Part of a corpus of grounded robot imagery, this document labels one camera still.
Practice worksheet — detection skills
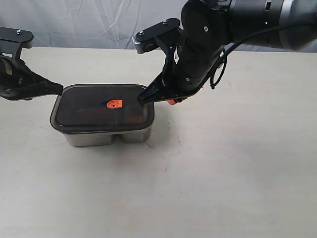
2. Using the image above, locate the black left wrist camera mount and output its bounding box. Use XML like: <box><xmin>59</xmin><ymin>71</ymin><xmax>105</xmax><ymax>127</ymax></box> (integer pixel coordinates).
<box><xmin>0</xmin><ymin>27</ymin><xmax>34</xmax><ymax>60</ymax></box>

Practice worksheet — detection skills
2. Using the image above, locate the red toy sausage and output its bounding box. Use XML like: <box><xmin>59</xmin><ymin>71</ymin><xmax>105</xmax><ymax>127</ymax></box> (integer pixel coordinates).
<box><xmin>76</xmin><ymin>108</ymin><xmax>109</xmax><ymax>119</ymax></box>

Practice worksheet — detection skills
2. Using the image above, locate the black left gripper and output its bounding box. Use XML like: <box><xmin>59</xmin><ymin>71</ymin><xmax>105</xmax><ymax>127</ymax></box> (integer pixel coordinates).
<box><xmin>0</xmin><ymin>56</ymin><xmax>63</xmax><ymax>101</ymax></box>

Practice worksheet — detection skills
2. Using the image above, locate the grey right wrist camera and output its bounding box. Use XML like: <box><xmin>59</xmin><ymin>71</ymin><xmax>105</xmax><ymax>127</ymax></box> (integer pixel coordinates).
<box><xmin>132</xmin><ymin>18</ymin><xmax>181</xmax><ymax>54</ymax></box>

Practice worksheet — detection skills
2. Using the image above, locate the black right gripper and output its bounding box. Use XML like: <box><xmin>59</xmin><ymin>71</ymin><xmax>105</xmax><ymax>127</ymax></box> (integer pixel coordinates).
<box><xmin>137</xmin><ymin>49</ymin><xmax>206</xmax><ymax>107</ymax></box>

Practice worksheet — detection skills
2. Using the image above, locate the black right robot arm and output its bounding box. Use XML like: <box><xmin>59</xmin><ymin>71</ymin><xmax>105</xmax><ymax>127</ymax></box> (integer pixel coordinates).
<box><xmin>133</xmin><ymin>0</ymin><xmax>317</xmax><ymax>105</ymax></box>

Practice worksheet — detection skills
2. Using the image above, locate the grey-blue backdrop cloth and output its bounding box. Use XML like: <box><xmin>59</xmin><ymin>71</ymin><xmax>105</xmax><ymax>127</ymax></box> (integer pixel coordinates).
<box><xmin>0</xmin><ymin>0</ymin><xmax>317</xmax><ymax>53</ymax></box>

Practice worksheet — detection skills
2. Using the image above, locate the yellow toy cheese wedge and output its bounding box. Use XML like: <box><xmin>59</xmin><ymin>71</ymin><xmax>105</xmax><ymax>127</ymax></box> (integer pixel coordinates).
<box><xmin>126</xmin><ymin>114</ymin><xmax>146</xmax><ymax>123</ymax></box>

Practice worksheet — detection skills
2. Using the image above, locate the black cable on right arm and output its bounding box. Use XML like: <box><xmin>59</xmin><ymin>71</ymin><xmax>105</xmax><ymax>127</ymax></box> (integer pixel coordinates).
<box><xmin>209</xmin><ymin>19</ymin><xmax>317</xmax><ymax>89</ymax></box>

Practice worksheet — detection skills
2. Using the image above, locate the stainless steel lunch box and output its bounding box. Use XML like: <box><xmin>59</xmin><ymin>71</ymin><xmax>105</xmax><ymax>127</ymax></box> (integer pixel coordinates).
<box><xmin>64</xmin><ymin>125</ymin><xmax>152</xmax><ymax>147</ymax></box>

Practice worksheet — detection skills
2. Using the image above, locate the dark transparent lunch box lid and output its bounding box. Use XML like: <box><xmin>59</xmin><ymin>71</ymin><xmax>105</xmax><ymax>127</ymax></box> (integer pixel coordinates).
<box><xmin>50</xmin><ymin>84</ymin><xmax>155</xmax><ymax>134</ymax></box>

